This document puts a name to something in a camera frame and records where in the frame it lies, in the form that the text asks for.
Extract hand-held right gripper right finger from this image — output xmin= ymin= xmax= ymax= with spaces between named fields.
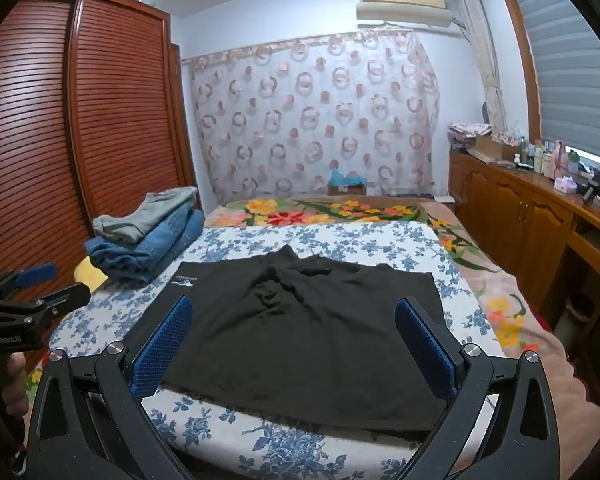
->
xmin=394 ymin=296 xmax=562 ymax=480

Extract brown louvred wardrobe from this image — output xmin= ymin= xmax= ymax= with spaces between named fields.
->
xmin=0 ymin=0 xmax=201 ymax=286

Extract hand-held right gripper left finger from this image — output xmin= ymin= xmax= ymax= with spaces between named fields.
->
xmin=25 ymin=294 xmax=196 ymax=480

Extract circle pattern sheer curtain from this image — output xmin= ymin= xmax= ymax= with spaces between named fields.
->
xmin=182 ymin=30 xmax=441 ymax=206

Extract black hand-held devices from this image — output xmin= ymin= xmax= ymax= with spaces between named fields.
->
xmin=582 ymin=169 xmax=600 ymax=206

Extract grey window blind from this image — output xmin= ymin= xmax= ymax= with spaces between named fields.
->
xmin=507 ymin=0 xmax=600 ymax=157

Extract black pants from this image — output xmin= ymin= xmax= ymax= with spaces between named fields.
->
xmin=125 ymin=246 xmax=453 ymax=443

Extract blue cloth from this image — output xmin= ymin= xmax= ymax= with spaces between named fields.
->
xmin=327 ymin=170 xmax=368 ymax=189

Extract yellow pillow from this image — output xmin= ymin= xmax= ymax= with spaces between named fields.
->
xmin=74 ymin=255 xmax=103 ymax=291

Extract beige air conditioner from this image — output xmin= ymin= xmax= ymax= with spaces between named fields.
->
xmin=355 ymin=0 xmax=454 ymax=29

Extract folded grey pants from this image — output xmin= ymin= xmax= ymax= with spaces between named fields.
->
xmin=92 ymin=186 xmax=199 ymax=243

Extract wooden sideboard cabinet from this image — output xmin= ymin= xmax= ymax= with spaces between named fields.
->
xmin=447 ymin=150 xmax=600 ymax=331

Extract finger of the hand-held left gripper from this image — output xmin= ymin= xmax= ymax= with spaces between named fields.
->
xmin=0 ymin=282 xmax=92 ymax=313
xmin=0 ymin=262 xmax=59 ymax=297

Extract folded blue jeans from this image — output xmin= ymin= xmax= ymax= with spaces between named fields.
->
xmin=84 ymin=207 xmax=206 ymax=283

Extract beige floral drape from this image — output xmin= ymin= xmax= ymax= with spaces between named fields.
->
xmin=450 ymin=0 xmax=509 ymax=133

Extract wooden window frame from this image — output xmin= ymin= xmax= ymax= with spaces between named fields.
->
xmin=492 ymin=0 xmax=545 ymax=142

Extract row of toiletry bottles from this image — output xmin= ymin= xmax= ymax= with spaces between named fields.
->
xmin=512 ymin=137 xmax=570 ymax=181

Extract dark waste bin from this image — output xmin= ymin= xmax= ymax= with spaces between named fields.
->
xmin=555 ymin=292 xmax=597 ymax=352

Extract floral blue white bed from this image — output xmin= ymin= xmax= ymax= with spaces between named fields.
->
xmin=47 ymin=220 xmax=503 ymax=480

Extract stack of printed papers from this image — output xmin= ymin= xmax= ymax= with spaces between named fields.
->
xmin=447 ymin=121 xmax=494 ymax=153

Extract person's left hand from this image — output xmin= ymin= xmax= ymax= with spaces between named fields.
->
xmin=5 ymin=354 xmax=31 ymax=423

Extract open cardboard box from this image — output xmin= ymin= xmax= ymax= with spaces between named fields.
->
xmin=472 ymin=134 xmax=521 ymax=162

